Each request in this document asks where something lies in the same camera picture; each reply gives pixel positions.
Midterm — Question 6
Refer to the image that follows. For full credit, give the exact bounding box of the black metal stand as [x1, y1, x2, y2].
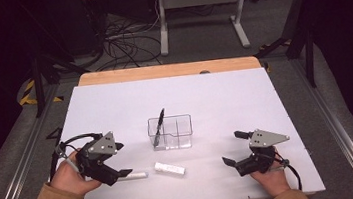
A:
[248, 0, 320, 94]
[16, 0, 94, 119]

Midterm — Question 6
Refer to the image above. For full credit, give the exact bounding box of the bundle of black floor cables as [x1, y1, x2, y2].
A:
[89, 14, 164, 73]

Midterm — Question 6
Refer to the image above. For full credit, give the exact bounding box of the person's right hand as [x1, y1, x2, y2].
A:
[246, 145, 293, 199]

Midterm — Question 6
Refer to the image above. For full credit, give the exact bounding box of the slim white marker pen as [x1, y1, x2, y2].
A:
[116, 170, 150, 183]

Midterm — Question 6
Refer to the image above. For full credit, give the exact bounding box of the clear acrylic organizer box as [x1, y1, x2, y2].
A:
[146, 113, 195, 153]

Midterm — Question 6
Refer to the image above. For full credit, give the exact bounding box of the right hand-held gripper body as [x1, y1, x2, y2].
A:
[230, 125, 294, 178]

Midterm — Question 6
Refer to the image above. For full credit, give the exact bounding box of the black pen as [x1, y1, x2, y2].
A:
[148, 107, 170, 149]

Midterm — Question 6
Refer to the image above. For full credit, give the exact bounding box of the person's left hand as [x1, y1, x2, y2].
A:
[47, 148, 104, 199]

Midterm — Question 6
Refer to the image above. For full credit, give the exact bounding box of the white labelled tube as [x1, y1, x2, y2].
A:
[153, 158, 187, 179]

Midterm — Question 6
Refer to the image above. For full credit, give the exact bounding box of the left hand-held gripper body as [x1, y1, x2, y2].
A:
[72, 130, 123, 191]

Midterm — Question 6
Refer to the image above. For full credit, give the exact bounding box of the black box with red light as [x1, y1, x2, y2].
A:
[62, 0, 108, 59]

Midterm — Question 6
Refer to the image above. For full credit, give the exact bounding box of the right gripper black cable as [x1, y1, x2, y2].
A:
[272, 149, 304, 194]

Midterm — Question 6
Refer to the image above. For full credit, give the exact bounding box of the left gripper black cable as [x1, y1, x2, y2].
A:
[46, 131, 107, 182]

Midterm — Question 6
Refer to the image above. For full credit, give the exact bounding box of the yellow black hazard tape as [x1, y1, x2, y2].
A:
[15, 75, 65, 107]

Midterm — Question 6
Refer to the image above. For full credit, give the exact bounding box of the aluminium floor rail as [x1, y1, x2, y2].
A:
[0, 84, 73, 199]
[289, 52, 353, 199]

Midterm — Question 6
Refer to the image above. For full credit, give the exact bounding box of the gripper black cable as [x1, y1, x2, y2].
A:
[272, 149, 304, 194]
[46, 131, 107, 182]

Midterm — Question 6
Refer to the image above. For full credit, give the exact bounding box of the white table cover sheet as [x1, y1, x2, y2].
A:
[29, 59, 327, 199]

